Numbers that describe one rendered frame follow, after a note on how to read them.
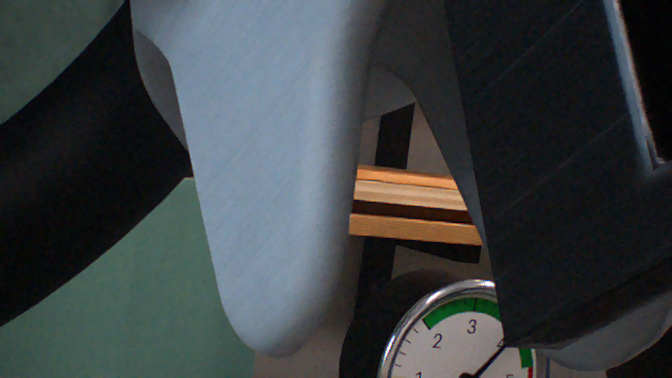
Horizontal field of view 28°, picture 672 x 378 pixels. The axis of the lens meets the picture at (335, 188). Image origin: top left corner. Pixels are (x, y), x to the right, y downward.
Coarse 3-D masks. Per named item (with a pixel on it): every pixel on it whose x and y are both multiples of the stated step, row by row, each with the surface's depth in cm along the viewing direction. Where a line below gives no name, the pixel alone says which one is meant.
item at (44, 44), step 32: (0, 0) 39; (32, 0) 40; (64, 0) 40; (96, 0) 41; (0, 32) 39; (32, 32) 40; (64, 32) 40; (96, 32) 41; (0, 64) 39; (32, 64) 40; (64, 64) 40; (0, 96) 40; (32, 96) 40
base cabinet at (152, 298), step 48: (192, 192) 43; (144, 240) 42; (192, 240) 43; (96, 288) 42; (144, 288) 42; (192, 288) 43; (0, 336) 40; (48, 336) 41; (96, 336) 42; (144, 336) 43; (192, 336) 43
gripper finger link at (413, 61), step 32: (416, 0) 15; (384, 32) 15; (416, 32) 15; (448, 32) 15; (384, 64) 16; (416, 64) 16; (448, 64) 15; (384, 96) 17; (416, 96) 16; (448, 96) 15; (448, 128) 15; (448, 160) 15; (480, 224) 15; (640, 320) 13; (544, 352) 14; (576, 352) 13; (608, 352) 13
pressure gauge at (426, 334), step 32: (384, 288) 42; (416, 288) 41; (448, 288) 40; (480, 288) 40; (352, 320) 42; (384, 320) 40; (416, 320) 40; (448, 320) 40; (480, 320) 41; (352, 352) 41; (384, 352) 39; (416, 352) 40; (448, 352) 41; (480, 352) 41; (512, 352) 42
